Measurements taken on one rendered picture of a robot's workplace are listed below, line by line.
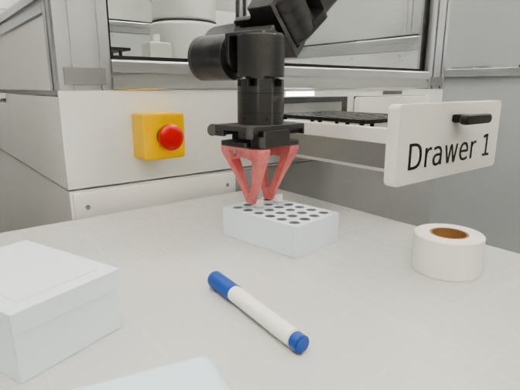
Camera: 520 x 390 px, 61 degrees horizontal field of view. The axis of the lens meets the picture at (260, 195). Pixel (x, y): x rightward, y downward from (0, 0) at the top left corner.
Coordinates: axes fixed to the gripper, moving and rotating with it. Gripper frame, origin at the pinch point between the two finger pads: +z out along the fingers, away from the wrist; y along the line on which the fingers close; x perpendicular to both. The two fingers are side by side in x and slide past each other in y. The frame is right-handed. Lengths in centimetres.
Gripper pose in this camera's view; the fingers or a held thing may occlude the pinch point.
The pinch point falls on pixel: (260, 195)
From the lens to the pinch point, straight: 56.8
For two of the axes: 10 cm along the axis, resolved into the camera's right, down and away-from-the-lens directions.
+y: -6.9, 1.7, -7.0
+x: 7.2, 1.7, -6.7
